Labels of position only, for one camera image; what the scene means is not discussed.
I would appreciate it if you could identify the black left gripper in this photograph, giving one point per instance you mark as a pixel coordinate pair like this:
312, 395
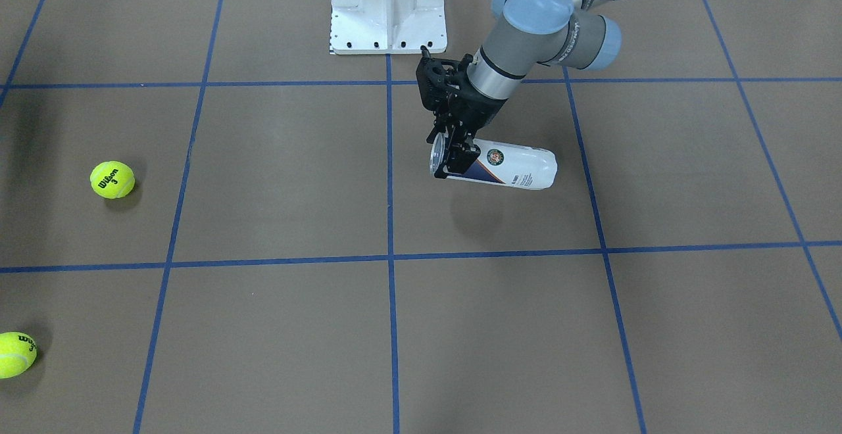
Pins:
475, 112

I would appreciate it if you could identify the white tennis ball can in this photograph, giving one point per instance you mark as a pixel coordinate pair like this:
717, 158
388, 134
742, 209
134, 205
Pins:
508, 165

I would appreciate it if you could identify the tennis ball with Wilson 3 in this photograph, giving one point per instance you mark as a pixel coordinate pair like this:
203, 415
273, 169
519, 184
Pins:
112, 179

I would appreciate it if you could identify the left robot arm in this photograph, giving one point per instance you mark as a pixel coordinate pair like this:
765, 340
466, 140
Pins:
540, 32

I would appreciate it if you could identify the tennis ball near edge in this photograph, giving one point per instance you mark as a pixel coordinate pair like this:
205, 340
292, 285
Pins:
18, 352

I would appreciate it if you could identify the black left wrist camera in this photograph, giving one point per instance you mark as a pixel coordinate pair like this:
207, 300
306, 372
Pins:
439, 79

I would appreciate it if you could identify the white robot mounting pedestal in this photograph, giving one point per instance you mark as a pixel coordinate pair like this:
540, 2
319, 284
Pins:
387, 27

